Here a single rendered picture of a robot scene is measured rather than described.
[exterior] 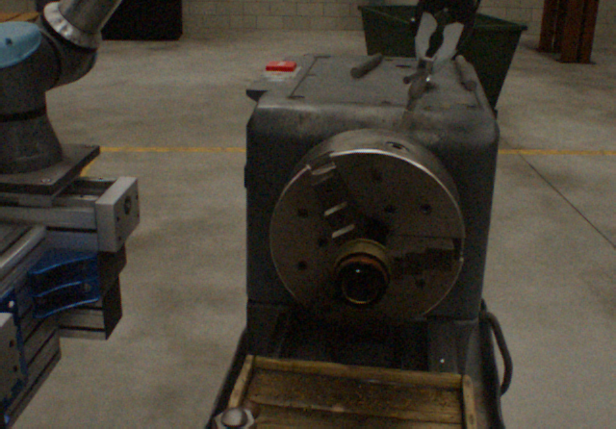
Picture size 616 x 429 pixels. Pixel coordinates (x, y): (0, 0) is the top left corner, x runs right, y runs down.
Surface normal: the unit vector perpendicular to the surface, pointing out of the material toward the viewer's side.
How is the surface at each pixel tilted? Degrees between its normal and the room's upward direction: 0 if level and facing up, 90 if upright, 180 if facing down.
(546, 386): 0
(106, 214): 90
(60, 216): 90
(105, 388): 0
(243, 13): 90
